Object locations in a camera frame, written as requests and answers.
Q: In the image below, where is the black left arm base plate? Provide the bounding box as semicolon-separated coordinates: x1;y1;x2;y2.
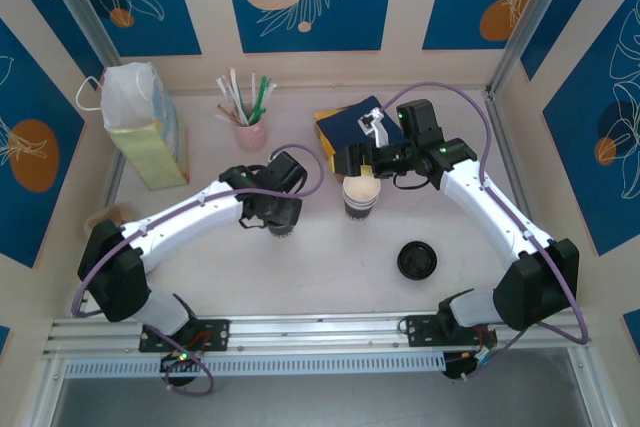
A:
138;318;231;354

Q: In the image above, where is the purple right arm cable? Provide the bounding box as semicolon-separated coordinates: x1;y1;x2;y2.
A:
380;82;591;383

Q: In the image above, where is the white slotted cable duct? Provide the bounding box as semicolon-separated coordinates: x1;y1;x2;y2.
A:
63;351;447;380

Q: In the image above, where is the green and white wrapped straw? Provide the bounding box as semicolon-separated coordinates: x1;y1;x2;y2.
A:
254;79;277;122

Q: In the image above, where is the printed paper gift bag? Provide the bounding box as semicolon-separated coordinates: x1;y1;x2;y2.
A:
75;61;190;192

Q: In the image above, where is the thin black right gripper cable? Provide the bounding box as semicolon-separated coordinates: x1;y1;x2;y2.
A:
392;171;430;192

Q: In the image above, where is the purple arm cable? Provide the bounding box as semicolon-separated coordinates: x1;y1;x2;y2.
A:
380;82;591;383
71;144;329;396

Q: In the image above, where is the white paper coffee cup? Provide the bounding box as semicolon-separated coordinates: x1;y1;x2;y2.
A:
342;176;382;206

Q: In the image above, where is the aluminium front rail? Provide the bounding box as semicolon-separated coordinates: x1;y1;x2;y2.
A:
42;305;594;361

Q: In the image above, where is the navy blue paper napkin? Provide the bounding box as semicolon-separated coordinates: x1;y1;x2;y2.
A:
316;94;414;172

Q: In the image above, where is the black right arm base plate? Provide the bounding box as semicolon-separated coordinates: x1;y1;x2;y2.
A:
402;314;497;349

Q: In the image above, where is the pink straw holder cup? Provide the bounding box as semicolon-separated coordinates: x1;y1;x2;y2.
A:
233;116;269;152

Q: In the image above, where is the black plastic cup lid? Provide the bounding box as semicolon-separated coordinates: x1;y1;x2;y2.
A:
397;240;440;281

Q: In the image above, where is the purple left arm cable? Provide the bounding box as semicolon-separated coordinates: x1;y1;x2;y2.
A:
71;144;329;396

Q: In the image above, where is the grey metal panel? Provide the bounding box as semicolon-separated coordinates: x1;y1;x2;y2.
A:
47;349;609;427

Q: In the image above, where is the beige pulp cup carrier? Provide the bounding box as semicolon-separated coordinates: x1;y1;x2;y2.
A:
87;202;134;236

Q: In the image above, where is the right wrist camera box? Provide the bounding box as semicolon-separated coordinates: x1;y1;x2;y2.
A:
356;105;390;149

